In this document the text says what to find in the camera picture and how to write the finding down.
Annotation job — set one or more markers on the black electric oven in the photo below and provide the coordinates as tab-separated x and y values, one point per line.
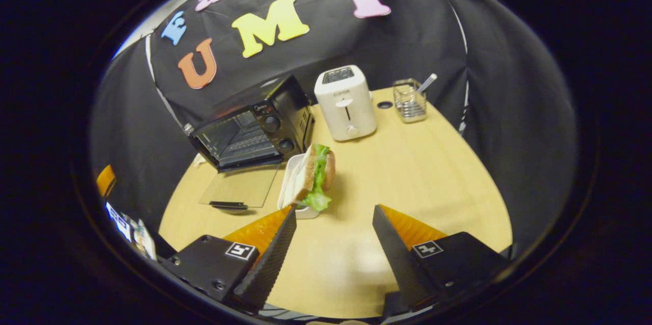
277	106

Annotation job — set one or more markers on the black backdrop cloth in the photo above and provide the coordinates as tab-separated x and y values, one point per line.
407	34

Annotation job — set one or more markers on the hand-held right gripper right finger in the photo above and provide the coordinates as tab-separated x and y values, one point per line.
400	259

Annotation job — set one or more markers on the white rectangular dish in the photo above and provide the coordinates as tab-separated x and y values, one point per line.
288	182

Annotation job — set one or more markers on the lettuce sandwich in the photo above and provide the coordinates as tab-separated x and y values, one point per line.
318	172

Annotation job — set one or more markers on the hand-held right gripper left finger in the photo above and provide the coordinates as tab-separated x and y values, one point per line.
267	264

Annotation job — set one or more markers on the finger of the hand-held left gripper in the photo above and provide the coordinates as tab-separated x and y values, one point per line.
107	180

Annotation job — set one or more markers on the white toaster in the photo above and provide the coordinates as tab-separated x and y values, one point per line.
346	106

